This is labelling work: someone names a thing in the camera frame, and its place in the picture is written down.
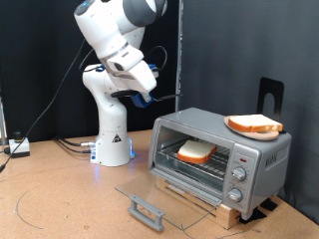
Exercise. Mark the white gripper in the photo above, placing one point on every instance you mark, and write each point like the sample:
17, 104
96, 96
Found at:
133, 69

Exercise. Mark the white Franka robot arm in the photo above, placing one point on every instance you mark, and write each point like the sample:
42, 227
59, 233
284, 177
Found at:
109, 109

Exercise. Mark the silver oven knob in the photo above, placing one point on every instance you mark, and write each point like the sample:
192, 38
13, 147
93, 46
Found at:
239, 173
234, 195

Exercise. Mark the silver toaster oven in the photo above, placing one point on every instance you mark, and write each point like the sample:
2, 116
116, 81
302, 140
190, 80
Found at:
262, 166

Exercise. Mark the wooden block under oven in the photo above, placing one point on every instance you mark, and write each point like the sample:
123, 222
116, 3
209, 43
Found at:
226, 215

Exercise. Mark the vertical metal pole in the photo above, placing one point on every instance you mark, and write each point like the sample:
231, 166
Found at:
179, 49

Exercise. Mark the grey curtain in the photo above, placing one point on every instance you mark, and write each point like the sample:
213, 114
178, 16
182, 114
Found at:
239, 49

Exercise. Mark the black curtain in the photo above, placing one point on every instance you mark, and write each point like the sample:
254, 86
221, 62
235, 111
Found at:
33, 49

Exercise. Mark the black metal bookend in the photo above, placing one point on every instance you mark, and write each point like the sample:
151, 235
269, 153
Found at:
277, 89

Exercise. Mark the grey emergency stop box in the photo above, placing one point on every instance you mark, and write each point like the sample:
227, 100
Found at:
19, 147

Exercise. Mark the metal stand leg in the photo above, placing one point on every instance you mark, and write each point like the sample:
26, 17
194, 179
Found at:
2, 122

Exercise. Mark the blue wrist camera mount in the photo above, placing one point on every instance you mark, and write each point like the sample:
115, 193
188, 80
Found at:
153, 68

